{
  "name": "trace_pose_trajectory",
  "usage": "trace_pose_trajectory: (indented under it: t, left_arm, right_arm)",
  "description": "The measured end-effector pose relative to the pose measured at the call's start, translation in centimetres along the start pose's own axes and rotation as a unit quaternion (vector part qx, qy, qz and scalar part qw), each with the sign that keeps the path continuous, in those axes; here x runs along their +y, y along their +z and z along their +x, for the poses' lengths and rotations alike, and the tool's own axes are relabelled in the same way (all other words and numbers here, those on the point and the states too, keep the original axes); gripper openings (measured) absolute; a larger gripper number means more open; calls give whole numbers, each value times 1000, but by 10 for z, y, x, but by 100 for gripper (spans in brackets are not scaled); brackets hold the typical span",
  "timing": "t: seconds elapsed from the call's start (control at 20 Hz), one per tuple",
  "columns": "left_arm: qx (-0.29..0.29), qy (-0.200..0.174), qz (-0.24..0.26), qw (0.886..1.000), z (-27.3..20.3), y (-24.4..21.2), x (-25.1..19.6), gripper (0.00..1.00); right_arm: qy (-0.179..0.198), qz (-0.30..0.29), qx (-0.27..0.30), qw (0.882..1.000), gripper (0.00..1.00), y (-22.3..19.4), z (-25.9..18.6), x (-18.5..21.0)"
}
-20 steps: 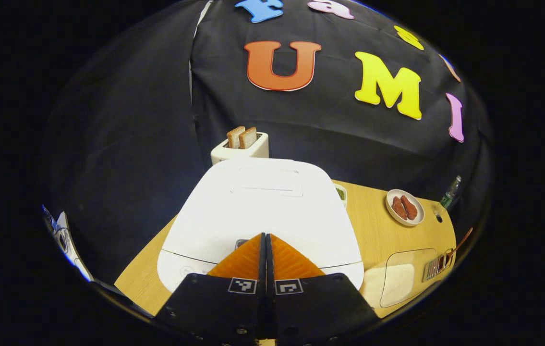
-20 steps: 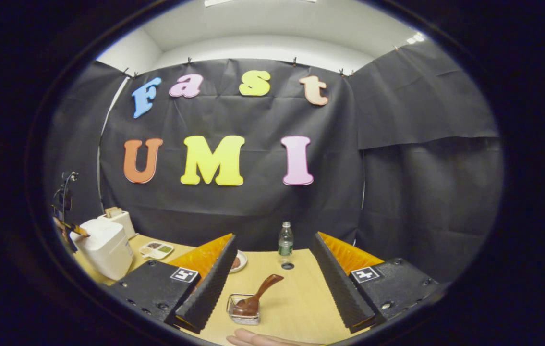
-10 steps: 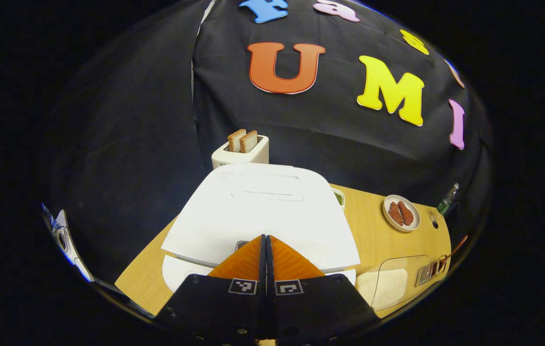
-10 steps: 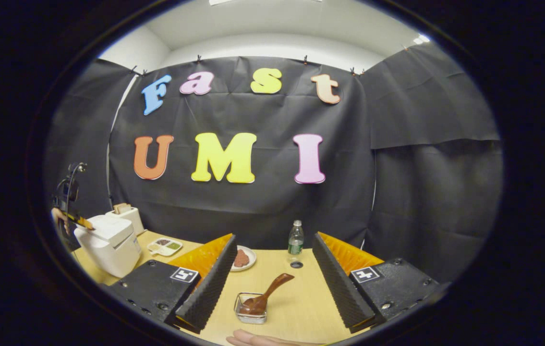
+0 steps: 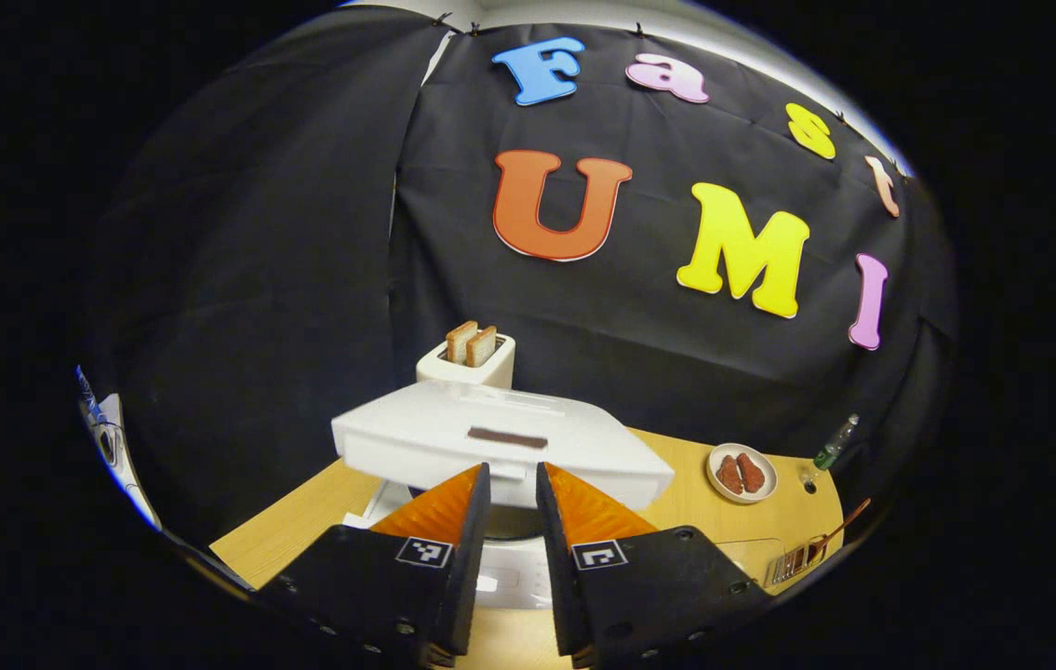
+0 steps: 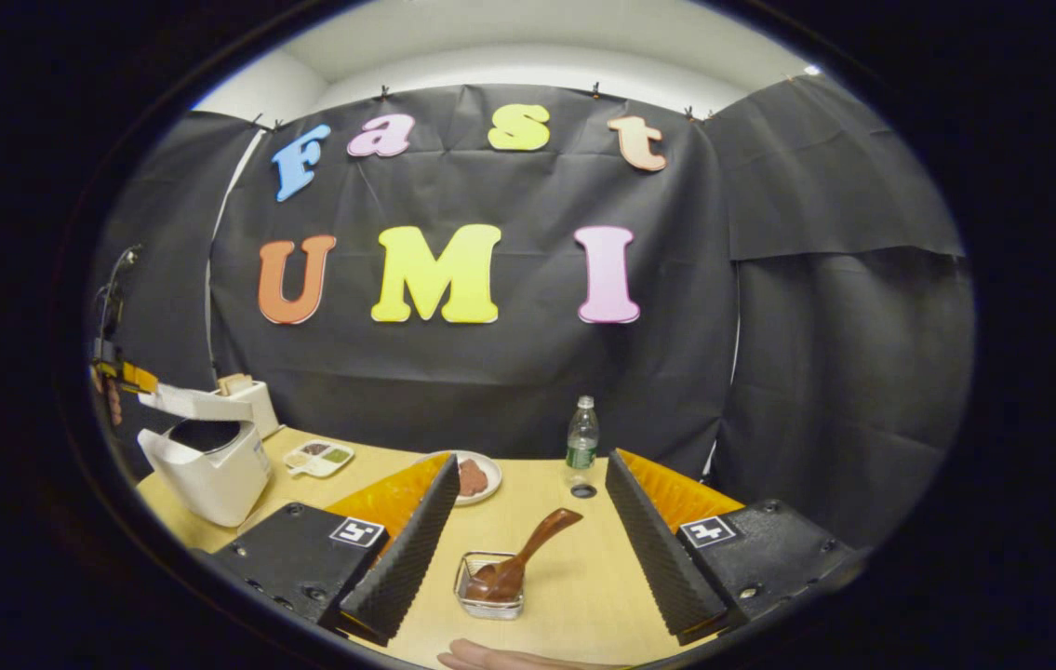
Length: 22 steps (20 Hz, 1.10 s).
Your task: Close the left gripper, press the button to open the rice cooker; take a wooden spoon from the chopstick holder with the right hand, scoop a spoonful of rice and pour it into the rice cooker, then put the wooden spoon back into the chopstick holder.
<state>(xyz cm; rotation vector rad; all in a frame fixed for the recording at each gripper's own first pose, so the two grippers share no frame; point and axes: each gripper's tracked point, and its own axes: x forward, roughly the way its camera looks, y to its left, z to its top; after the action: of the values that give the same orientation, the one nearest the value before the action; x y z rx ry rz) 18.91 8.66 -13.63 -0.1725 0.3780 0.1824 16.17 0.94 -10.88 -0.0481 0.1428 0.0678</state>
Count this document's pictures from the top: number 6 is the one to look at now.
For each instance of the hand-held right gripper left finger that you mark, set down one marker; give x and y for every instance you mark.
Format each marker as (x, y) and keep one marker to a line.
(407, 568)

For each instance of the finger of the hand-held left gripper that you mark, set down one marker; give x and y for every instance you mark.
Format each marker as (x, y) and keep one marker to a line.
(141, 378)

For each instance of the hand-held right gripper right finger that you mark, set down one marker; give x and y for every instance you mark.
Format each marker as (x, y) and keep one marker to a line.
(653, 558)

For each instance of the brown wooden spoon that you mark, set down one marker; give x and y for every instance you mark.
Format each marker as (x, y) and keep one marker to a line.
(537, 540)

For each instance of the white rice cooker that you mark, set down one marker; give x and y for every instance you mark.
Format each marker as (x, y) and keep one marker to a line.
(211, 484)

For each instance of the toast slice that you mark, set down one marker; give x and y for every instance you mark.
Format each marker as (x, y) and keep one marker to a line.
(226, 384)
(244, 381)

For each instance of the brown meat piece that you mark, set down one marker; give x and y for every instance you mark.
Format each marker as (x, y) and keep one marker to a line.
(472, 477)

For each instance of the white toaster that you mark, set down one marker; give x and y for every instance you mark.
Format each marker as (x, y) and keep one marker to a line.
(262, 405)

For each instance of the white round plate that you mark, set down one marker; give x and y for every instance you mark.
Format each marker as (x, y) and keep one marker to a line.
(490, 465)

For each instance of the green label plastic bottle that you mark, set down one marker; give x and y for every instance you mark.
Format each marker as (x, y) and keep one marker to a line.
(581, 447)

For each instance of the white divided condiment dish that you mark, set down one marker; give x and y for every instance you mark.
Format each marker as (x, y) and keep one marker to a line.
(318, 459)

